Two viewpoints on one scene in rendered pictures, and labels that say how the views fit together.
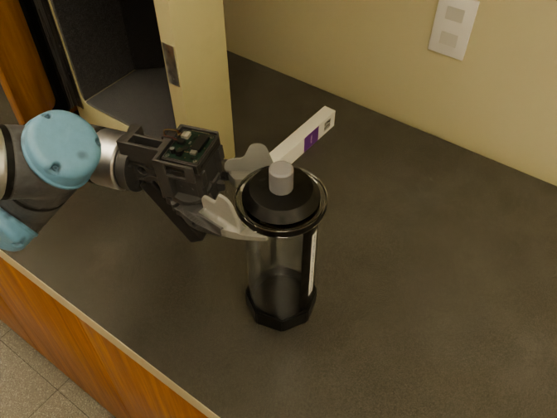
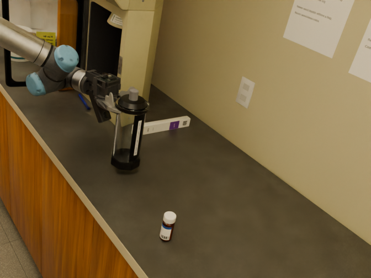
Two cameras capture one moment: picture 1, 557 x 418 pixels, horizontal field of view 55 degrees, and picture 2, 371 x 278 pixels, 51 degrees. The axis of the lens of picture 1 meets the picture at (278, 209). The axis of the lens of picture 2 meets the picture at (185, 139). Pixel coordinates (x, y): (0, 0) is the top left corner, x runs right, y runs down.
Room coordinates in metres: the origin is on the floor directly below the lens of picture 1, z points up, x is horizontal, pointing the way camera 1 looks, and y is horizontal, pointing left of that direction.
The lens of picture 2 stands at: (-0.63, -0.38, 1.74)
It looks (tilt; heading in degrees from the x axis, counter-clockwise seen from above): 30 degrees down; 10
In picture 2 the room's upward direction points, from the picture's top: 12 degrees clockwise
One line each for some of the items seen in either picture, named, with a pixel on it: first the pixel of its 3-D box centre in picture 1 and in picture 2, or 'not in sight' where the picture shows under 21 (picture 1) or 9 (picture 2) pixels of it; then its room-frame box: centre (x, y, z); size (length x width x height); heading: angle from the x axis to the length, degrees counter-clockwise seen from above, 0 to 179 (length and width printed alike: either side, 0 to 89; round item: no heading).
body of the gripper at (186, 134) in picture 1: (172, 167); (101, 87); (0.48, 0.13, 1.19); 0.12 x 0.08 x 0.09; 69
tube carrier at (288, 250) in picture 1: (281, 251); (128, 132); (0.43, 0.00, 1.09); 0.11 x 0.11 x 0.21
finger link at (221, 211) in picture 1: (230, 214); (111, 101); (0.41, 0.06, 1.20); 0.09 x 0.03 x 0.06; 45
